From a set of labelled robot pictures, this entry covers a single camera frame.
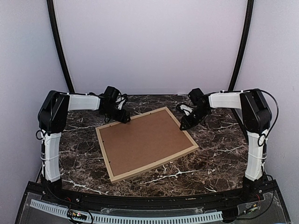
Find white slotted cable duct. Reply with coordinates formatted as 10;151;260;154
29;199;223;224

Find brown backing board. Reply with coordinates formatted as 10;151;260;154
99;110;194;178

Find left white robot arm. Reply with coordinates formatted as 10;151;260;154
36;86;130;203

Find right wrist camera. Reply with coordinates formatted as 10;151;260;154
176;88;206;116

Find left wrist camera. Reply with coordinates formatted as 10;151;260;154
100;86;128;110

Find small circuit board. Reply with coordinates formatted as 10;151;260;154
67;210;87;222

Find light wooden picture frame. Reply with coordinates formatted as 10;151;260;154
95;106;199;183

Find black front rail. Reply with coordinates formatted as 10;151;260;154
19;180;279;211

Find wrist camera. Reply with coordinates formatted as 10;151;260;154
176;88;206;116
100;86;128;110

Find left black corner post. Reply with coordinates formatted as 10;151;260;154
46;0;75;93

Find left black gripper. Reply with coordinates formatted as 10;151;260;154
103;104;130;124

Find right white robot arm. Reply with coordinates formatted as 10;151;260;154
176;88;276;203

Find black corner post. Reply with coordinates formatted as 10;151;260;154
46;0;75;93
228;0;254;91

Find right black corner post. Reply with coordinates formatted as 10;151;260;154
228;0;254;91

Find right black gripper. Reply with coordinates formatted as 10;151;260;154
180;107;210;130

